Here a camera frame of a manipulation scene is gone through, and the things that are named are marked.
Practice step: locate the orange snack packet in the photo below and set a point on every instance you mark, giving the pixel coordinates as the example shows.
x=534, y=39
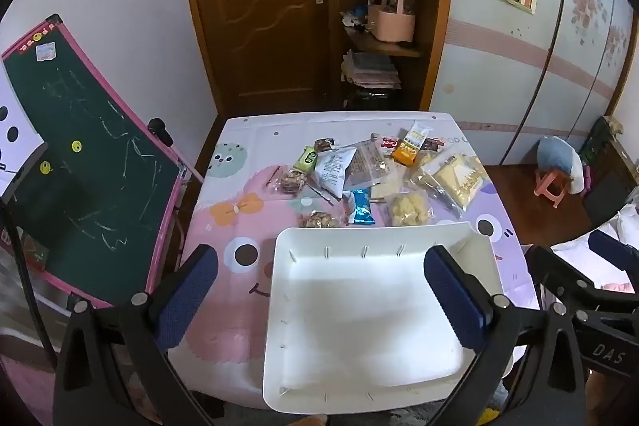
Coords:
x=404, y=154

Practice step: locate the white plastic tray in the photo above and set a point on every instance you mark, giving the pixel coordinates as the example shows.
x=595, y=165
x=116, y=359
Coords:
x=359, y=306

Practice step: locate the wooden door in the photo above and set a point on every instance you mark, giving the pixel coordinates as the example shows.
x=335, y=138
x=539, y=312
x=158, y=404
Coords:
x=259, y=31

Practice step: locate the white bed sheet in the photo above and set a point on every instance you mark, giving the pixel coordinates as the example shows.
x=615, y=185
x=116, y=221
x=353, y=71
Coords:
x=626, y=221

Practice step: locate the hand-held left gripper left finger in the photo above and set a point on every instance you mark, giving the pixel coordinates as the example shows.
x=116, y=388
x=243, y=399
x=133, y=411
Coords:
x=192, y=286

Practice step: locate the pale wafer pack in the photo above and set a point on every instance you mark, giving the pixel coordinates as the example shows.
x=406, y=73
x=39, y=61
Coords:
x=387, y=180

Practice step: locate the red edged dark snack packet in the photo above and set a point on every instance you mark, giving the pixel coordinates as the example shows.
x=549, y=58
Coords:
x=432, y=144

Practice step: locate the blue cushion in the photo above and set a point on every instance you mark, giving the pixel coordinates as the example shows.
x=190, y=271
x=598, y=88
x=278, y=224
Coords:
x=554, y=154

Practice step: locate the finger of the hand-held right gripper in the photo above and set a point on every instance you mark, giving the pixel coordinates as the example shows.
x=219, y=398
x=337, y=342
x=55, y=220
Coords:
x=559, y=269
x=611, y=246

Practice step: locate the white cloth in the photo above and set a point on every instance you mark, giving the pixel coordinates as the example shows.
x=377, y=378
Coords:
x=576, y=174

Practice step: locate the black bag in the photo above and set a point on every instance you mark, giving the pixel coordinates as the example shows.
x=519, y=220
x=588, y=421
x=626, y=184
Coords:
x=369, y=99

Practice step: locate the green snack packet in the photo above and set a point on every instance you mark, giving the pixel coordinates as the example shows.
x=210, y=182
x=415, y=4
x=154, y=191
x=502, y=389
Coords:
x=305, y=159

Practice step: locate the black easel knob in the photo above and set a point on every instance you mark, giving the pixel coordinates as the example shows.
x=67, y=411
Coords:
x=159, y=129

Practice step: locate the small dark brown snack packet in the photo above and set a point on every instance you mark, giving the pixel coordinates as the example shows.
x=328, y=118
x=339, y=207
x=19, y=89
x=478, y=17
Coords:
x=324, y=143

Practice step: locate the clear brown cracker bag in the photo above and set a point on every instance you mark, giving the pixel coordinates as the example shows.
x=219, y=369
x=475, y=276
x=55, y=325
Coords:
x=363, y=166

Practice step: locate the large yellow cracker bag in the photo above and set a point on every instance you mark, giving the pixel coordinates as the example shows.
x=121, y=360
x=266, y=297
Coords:
x=457, y=179

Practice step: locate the yellow puff snack bag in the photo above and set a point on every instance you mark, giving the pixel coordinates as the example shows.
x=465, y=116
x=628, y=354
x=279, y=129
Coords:
x=407, y=209

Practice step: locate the stack of folded papers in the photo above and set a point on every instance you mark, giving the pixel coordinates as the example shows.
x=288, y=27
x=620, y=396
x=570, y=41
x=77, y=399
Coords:
x=372, y=69

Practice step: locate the cartoon printed tablecloth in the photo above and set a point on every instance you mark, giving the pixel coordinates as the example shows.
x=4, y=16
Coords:
x=239, y=226

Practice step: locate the pink framed green chalkboard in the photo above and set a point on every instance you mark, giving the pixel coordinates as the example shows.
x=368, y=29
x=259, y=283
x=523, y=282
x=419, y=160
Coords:
x=90, y=156

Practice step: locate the pink plastic stool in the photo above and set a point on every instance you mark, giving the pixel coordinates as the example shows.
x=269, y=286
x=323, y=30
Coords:
x=551, y=189

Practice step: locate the wooden corner shelf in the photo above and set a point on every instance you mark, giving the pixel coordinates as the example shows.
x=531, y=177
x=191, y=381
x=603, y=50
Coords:
x=437, y=7

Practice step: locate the floral sliding wardrobe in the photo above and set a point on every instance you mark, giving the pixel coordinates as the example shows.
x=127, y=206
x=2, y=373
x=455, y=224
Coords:
x=499, y=71

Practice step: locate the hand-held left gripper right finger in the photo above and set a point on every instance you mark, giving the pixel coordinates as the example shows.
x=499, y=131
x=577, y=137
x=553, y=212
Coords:
x=452, y=296

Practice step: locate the clear nut cookie bag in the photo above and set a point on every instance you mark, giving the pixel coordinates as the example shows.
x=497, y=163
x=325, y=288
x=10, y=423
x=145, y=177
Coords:
x=319, y=220
x=292, y=181

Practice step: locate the red white cookie packet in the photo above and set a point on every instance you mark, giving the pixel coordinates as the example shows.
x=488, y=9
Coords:
x=390, y=145

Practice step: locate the blue candy packet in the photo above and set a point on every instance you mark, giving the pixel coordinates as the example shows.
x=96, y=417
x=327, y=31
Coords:
x=360, y=206

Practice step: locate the clear printed snack bag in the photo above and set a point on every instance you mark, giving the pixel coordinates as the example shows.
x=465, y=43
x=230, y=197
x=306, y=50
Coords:
x=333, y=171

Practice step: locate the pink blanket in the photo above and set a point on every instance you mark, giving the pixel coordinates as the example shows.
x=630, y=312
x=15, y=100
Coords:
x=621, y=287

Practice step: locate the white dotted board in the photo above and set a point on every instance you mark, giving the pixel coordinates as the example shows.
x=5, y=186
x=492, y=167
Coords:
x=15, y=141

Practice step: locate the pink basket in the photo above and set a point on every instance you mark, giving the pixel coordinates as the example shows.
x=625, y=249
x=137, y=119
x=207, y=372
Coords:
x=392, y=24

